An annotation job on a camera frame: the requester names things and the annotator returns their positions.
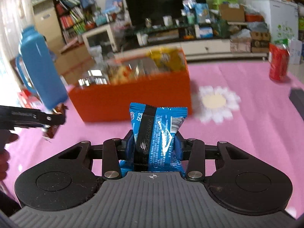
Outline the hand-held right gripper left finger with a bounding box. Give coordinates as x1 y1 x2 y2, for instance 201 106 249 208
58 129 136 180

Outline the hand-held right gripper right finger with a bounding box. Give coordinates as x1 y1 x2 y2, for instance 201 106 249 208
175 131 250 181

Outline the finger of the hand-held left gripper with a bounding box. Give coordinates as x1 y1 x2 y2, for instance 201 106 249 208
0 105 66 131

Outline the blue black snack packet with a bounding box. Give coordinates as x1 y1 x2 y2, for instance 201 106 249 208
119 102 188 179

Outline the brown chocolate cookie packet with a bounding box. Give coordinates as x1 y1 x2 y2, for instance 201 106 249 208
42 103 69 140

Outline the orange box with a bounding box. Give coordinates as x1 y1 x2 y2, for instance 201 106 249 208
68 47 193 123

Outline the person's left hand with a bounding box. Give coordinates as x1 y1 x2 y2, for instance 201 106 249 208
0 130 19 180

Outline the blue thermos jug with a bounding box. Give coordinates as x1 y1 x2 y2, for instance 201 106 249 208
15 24 70 111

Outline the stack of cardboard boxes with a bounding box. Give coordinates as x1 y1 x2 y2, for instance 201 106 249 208
55 44 97 85

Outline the silver foil chip bag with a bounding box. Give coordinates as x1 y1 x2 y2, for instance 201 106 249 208
78 69 110 86

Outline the yellow snack packet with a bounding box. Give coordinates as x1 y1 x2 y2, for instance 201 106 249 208
147 48 186 74

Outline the white cabinet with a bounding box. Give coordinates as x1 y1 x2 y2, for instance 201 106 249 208
81 23 120 53

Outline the glass television stand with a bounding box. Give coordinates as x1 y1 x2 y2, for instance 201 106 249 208
135 21 270 61

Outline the bookshelf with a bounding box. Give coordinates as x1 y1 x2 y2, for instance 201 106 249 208
49 0 96 44

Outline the dark grey block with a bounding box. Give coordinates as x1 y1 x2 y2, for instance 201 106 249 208
288 87 304 120

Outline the red soda can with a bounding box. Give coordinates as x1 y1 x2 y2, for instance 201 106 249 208
268 42 291 82

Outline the brown cardboard box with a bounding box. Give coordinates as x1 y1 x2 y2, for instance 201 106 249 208
219 3 245 22

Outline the black television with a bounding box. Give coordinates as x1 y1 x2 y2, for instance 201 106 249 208
122 0 207 26

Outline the white freezer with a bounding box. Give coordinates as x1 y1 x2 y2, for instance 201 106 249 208
251 0 299 46

